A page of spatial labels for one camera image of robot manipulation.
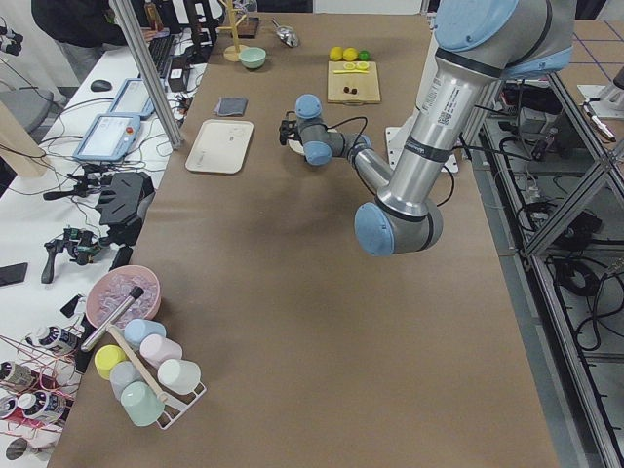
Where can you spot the blue teach pendant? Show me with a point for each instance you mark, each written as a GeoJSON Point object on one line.
{"type": "Point", "coordinates": [109, 138]}
{"type": "Point", "coordinates": [133, 97]}

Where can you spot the mint plastic cup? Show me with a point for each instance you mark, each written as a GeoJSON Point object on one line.
{"type": "Point", "coordinates": [141, 404]}

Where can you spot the wooden mug tree stand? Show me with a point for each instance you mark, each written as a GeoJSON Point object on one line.
{"type": "Point", "coordinates": [235, 16]}

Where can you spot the pink plastic cup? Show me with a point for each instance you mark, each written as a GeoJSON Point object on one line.
{"type": "Point", "coordinates": [155, 349]}

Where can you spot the cream rabbit tray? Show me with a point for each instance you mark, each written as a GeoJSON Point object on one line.
{"type": "Point", "coordinates": [220, 147]}

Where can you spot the mint green bowl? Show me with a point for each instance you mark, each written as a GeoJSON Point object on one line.
{"type": "Point", "coordinates": [252, 57]}

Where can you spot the blue plastic cup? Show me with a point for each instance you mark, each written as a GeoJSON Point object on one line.
{"type": "Point", "coordinates": [137, 330]}

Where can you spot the aluminium frame post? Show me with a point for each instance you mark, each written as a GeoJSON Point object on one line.
{"type": "Point", "coordinates": [129, 24]}

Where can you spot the wooden rack handle stick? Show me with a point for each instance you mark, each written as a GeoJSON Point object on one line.
{"type": "Point", "coordinates": [146, 375]}

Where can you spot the black wooden glass tray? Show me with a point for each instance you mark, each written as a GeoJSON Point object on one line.
{"type": "Point", "coordinates": [247, 28]}

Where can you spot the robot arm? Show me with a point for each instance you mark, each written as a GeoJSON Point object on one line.
{"type": "Point", "coordinates": [479, 42]}

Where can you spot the steel muddler black tip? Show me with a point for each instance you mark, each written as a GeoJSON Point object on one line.
{"type": "Point", "coordinates": [89, 343]}

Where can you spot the grey folded cloth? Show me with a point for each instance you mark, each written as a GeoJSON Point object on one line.
{"type": "Point", "coordinates": [231, 106]}

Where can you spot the grey plastic cup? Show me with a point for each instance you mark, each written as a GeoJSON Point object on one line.
{"type": "Point", "coordinates": [121, 376]}

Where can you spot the yellow plastic cup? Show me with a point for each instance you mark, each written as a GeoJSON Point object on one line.
{"type": "Point", "coordinates": [107, 358]}

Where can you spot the yellow plastic knife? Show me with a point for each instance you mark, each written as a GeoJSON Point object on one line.
{"type": "Point", "coordinates": [349, 71]}

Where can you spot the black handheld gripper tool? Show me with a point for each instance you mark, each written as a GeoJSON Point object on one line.
{"type": "Point", "coordinates": [82, 245]}

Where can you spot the beige round plate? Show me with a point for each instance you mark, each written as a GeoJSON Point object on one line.
{"type": "Point", "coordinates": [297, 145]}

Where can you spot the whole yellow lemon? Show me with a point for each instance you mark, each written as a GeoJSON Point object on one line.
{"type": "Point", "coordinates": [336, 54]}
{"type": "Point", "coordinates": [350, 54]}

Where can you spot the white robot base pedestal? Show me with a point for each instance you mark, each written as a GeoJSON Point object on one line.
{"type": "Point", "coordinates": [396, 136]}

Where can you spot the person in dark clothes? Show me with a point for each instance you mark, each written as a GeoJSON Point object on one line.
{"type": "Point", "coordinates": [83, 29]}

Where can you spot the stainless steel scoop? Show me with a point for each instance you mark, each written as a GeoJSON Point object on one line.
{"type": "Point", "coordinates": [286, 34]}

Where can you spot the black computer mouse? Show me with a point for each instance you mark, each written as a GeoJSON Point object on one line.
{"type": "Point", "coordinates": [100, 85]}

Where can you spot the bamboo cutting board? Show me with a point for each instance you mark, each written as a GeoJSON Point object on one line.
{"type": "Point", "coordinates": [366, 84]}

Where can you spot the white plastic cup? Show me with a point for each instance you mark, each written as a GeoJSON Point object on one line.
{"type": "Point", "coordinates": [178, 375]}

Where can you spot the pink bowl of ice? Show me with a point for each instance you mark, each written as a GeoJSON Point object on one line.
{"type": "Point", "coordinates": [115, 286]}

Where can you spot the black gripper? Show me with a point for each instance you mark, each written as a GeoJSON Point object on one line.
{"type": "Point", "coordinates": [293, 133]}

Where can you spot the black keyboard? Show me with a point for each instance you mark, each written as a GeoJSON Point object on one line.
{"type": "Point", "coordinates": [160, 49]}

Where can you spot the white cup rack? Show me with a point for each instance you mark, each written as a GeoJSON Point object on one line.
{"type": "Point", "coordinates": [176, 406]}

